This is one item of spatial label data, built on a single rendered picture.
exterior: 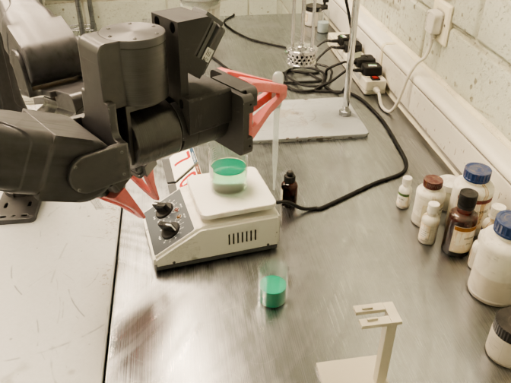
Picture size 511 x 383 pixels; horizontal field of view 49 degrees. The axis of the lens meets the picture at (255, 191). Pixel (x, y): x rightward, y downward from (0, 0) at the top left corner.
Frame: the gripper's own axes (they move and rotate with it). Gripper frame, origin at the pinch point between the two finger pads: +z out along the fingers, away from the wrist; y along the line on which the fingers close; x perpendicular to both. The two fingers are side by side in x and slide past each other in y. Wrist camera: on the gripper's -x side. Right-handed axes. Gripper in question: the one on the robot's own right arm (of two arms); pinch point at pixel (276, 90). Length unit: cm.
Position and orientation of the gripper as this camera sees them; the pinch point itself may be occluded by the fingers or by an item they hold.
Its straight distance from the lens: 64.6
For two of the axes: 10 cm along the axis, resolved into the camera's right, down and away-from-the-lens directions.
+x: -0.2, 8.5, 5.3
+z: 7.6, -3.4, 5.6
